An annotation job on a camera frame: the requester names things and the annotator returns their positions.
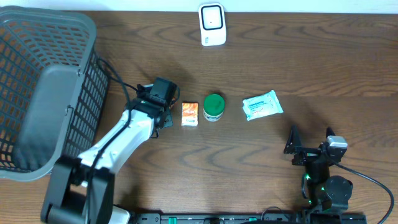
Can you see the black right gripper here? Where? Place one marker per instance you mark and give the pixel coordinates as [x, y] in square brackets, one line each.
[306, 154]

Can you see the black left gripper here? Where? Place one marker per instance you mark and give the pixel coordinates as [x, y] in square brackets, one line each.
[170, 122]

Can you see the orange white small packet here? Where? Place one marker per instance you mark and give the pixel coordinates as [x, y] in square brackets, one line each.
[189, 114]

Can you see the green lid small jar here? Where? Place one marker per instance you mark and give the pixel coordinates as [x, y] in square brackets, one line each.
[213, 107]

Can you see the light green wet wipes pack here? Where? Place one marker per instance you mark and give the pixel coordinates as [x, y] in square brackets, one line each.
[261, 106]

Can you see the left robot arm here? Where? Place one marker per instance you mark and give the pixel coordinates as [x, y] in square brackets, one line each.
[81, 189]

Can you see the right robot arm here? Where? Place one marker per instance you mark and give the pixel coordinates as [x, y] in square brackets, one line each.
[328, 195]

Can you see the white barcode scanner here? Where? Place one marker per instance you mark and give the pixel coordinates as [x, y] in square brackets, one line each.
[212, 24]

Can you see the grey plastic mesh basket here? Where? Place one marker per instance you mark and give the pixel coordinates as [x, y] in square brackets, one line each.
[52, 91]

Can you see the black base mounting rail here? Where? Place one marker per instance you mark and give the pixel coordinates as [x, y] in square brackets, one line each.
[268, 217]

